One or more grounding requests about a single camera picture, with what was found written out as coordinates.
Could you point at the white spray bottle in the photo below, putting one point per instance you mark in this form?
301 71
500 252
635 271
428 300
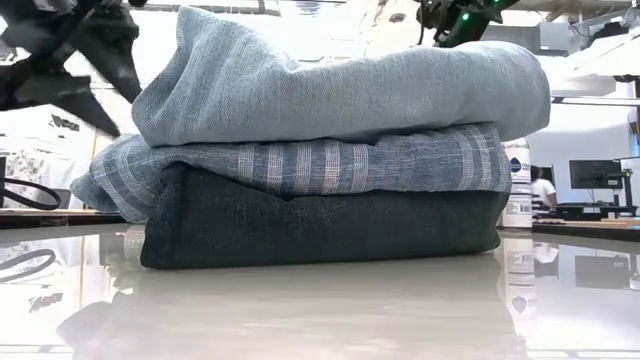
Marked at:
517 190

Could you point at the light blue denim shirt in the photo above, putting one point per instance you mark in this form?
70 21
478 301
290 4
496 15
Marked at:
325 90

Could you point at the black computer monitor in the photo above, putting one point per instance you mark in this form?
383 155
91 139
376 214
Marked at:
595 174

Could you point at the blue white striped shirt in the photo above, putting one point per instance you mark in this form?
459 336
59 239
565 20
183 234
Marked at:
300 165

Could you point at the long ceiling light bar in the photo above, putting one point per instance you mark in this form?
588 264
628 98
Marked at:
595 101

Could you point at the dark blue denim jeans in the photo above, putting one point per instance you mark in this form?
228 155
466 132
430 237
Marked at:
325 230

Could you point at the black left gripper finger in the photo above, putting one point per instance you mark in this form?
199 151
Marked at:
115 55
65 100

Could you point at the person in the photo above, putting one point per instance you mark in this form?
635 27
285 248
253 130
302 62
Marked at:
542 192

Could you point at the white hanging cloth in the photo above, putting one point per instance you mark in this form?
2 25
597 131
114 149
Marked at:
45 170

